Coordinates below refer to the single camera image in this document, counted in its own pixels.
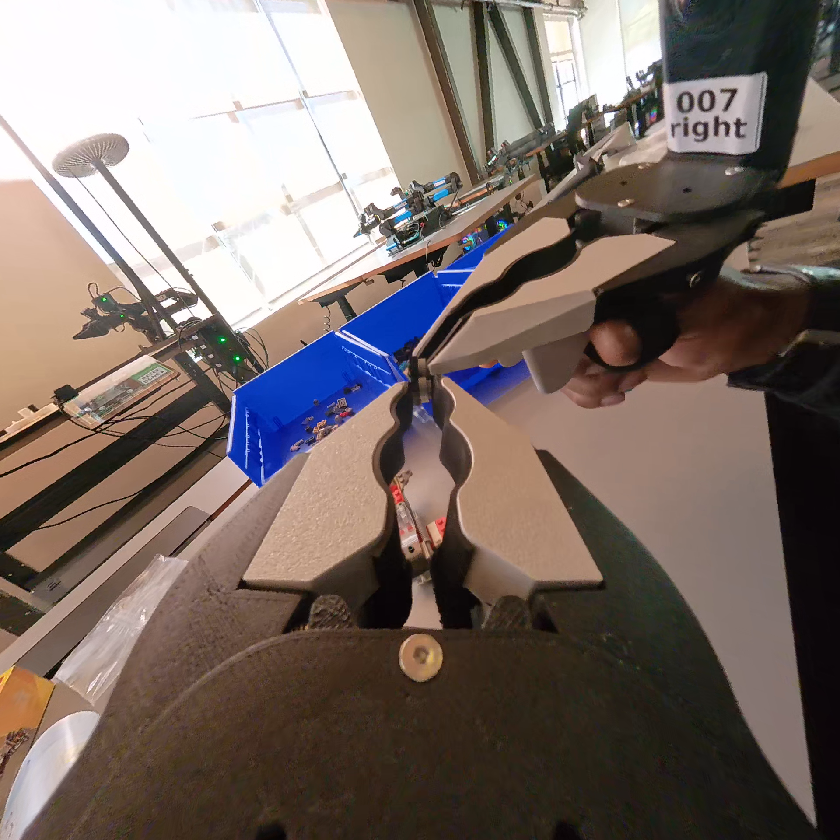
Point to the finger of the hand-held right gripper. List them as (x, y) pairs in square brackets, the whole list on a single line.
[(551, 315), (505, 269)]

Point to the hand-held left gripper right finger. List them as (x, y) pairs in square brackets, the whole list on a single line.
[(519, 525)]

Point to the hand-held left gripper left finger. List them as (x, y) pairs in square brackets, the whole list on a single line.
[(322, 525)]

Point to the red white toy brick airplane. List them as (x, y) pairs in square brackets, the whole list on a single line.
[(410, 519)]

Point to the small grey toy piece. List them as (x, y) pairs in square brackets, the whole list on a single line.
[(420, 385)]

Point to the grey desk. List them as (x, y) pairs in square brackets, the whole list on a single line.
[(683, 525)]

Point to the person's right hand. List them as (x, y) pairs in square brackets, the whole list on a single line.
[(735, 328)]

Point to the pile of toy bricks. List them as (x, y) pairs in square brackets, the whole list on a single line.
[(322, 423)]

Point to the long wooden work table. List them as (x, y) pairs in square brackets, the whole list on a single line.
[(394, 263)]

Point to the blue plastic bin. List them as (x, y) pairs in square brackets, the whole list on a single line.
[(341, 355)]

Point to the clear plastic bag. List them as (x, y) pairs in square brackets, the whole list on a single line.
[(125, 624)]

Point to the person's black jacket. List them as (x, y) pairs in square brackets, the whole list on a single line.
[(814, 591)]

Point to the orange toy brick cardboard box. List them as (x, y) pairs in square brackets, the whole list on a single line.
[(20, 709)]

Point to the black camera tripod rig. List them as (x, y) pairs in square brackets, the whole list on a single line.
[(414, 208)]

